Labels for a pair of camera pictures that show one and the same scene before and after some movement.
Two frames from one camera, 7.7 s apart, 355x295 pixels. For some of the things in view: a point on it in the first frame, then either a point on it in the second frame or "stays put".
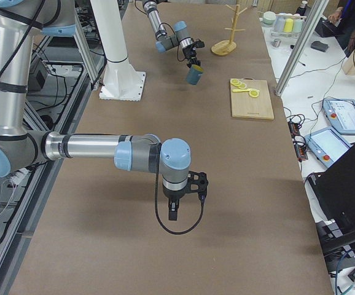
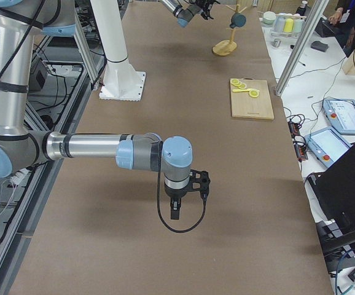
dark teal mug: [194, 74] to [238, 20]
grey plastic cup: [279, 23] stays put
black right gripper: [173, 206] stays put
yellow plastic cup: [288, 25] stays put
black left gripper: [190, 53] to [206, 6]
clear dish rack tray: [285, 35] stays put
